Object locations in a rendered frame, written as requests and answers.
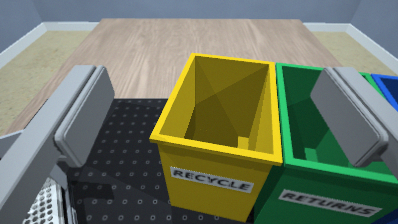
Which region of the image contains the yellow recycle bin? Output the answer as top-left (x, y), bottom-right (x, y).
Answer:
top-left (149, 53), bottom-right (282, 222)

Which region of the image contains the green bin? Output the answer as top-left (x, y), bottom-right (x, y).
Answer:
top-left (254, 62), bottom-right (398, 224)

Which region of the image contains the blue bin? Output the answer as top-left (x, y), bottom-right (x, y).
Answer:
top-left (370, 74), bottom-right (398, 224)

